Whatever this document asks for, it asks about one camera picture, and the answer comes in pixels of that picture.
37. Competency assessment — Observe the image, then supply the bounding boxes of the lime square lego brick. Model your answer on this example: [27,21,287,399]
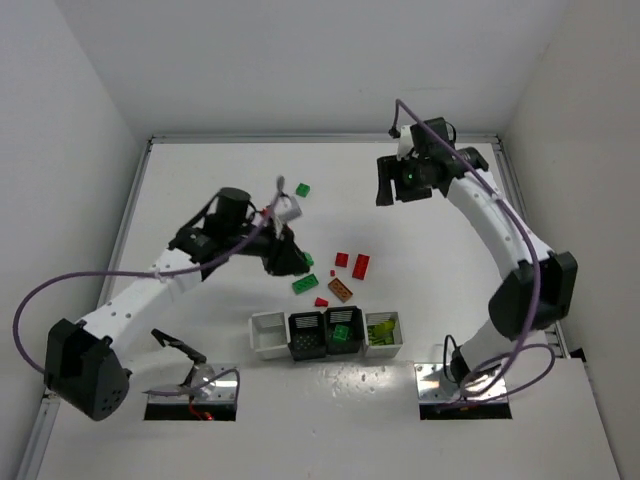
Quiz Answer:
[367,320,396,346]

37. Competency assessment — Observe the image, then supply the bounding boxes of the green upside-down lego brick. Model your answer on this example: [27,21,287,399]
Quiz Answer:
[331,324,351,343]

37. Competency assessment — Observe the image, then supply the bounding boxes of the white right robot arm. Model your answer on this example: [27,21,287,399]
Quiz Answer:
[376,117,578,384]

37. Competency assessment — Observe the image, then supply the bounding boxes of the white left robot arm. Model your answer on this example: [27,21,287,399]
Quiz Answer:
[44,187,310,421]

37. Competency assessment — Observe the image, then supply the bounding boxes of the green long lego brick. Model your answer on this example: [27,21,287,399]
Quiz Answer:
[292,273,319,295]

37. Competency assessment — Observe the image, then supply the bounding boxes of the red square lego brick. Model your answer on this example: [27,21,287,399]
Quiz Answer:
[335,252,349,268]

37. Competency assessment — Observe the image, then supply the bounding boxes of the red rectangular lego brick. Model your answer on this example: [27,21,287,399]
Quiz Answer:
[352,254,370,280]

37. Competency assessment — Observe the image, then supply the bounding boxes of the black bin left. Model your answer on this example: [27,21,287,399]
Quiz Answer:
[288,311,327,362]

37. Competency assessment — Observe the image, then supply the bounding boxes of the black bin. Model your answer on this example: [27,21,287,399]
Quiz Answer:
[288,311,327,362]
[324,306,364,355]

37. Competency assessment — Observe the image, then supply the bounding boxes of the green small lego brick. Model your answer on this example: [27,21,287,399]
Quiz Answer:
[295,183,311,198]

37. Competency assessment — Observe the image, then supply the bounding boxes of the white bin far left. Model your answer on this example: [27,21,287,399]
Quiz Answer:
[248,312,290,361]

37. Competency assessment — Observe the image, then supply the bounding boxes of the white bin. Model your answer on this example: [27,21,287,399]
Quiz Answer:
[248,312,290,361]
[364,312,404,359]

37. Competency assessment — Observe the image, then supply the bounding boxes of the black bin right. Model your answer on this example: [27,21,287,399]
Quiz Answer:
[324,306,364,355]

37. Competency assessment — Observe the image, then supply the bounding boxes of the white bin far right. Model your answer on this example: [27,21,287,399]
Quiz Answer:
[364,312,404,359]

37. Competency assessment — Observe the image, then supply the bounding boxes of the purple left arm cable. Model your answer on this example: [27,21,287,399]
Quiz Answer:
[12,174,287,401]

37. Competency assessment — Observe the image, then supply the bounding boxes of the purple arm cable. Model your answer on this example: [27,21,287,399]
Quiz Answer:
[387,98,557,407]
[12,174,287,401]

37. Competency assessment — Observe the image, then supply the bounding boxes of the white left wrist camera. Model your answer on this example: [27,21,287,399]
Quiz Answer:
[274,195,302,223]

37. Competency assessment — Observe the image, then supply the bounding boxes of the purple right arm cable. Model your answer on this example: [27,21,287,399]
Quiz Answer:
[387,98,557,407]

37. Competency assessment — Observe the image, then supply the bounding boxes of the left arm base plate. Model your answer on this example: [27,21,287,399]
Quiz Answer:
[145,364,240,403]

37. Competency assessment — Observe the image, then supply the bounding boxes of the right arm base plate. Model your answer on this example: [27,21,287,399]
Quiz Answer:
[413,361,510,404]

